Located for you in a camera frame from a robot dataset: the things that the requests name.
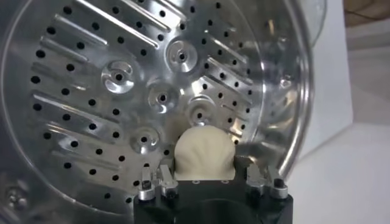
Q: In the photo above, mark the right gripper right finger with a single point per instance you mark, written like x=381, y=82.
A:
x=254, y=179

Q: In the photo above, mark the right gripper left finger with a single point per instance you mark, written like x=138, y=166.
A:
x=146, y=190

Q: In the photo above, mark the perforated steel steamer basket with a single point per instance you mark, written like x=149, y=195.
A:
x=91, y=91

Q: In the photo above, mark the white steamed baozi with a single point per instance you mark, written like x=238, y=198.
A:
x=204, y=155

